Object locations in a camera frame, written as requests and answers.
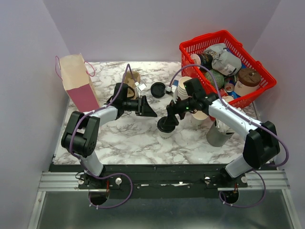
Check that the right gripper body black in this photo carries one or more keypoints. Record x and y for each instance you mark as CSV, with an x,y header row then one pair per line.
x,y
185,105

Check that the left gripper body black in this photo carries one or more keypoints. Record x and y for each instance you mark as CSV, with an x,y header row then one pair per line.
x,y
133,105

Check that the black coffee cup lid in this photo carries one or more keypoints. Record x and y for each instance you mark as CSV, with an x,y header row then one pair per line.
x,y
163,128

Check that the white paper cup stack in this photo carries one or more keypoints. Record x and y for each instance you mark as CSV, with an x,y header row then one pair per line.
x,y
182,93

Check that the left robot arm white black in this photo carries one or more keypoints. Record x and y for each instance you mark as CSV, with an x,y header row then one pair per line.
x,y
81,132

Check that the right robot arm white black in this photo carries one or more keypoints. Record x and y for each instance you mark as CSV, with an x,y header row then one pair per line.
x,y
261,143

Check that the blue orange sponge pack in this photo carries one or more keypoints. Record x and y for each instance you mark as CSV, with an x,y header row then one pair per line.
x,y
175,83

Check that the cardboard cup carrier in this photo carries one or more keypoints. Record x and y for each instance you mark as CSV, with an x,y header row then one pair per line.
x,y
129,80

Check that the white wrapped straws bundle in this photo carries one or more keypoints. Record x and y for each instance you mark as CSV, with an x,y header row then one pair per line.
x,y
223,128

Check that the grey metal straw holder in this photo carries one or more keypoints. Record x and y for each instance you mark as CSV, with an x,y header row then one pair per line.
x,y
216,138

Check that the dark noodle cup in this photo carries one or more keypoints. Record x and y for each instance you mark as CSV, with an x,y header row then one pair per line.
x,y
203,59

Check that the pink paper bag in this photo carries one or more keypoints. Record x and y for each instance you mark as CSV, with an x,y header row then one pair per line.
x,y
77,81

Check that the grey white plastic bag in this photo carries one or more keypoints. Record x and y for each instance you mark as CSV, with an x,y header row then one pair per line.
x,y
223,61

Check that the brown lid tub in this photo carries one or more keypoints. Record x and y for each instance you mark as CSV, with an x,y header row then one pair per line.
x,y
248,81

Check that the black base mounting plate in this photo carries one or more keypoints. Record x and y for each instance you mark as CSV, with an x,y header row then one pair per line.
x,y
120,180

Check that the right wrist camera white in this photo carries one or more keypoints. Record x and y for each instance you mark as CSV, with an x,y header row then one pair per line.
x,y
173,92

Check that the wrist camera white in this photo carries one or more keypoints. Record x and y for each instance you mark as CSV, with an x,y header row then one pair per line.
x,y
140,86
173,92

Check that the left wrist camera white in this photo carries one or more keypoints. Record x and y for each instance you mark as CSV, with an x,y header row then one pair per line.
x,y
140,86

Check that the aluminium rail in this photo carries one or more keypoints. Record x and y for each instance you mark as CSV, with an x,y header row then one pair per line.
x,y
66,181

